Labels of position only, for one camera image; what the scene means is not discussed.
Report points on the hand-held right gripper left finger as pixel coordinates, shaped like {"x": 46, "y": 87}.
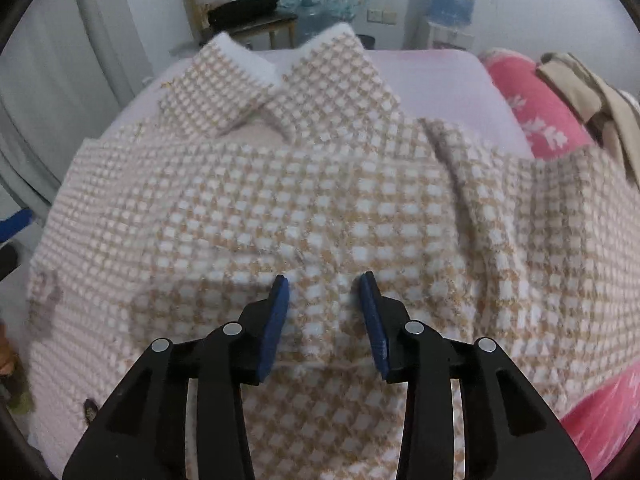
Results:
{"x": 275, "y": 330}

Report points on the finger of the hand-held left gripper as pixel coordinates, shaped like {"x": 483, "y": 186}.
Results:
{"x": 7, "y": 262}
{"x": 15, "y": 225}

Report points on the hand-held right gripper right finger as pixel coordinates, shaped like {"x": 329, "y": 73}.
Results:
{"x": 374, "y": 325}

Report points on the beige white checked coat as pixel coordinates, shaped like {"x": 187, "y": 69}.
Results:
{"x": 300, "y": 200}

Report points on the beige clothes pile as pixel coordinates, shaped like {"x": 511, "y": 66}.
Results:
{"x": 575, "y": 85}

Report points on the white curtain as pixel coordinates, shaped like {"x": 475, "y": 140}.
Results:
{"x": 50, "y": 85}

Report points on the pink blanket with white print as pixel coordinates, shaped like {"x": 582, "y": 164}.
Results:
{"x": 540, "y": 110}

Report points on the wooden chair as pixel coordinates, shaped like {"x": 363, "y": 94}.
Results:
{"x": 191, "y": 5}

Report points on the white water dispenser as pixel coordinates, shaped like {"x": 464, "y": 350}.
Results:
{"x": 447, "y": 37}

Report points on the black bag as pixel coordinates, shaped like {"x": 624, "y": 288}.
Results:
{"x": 240, "y": 10}

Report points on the white wall socket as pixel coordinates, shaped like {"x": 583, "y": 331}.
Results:
{"x": 382, "y": 16}

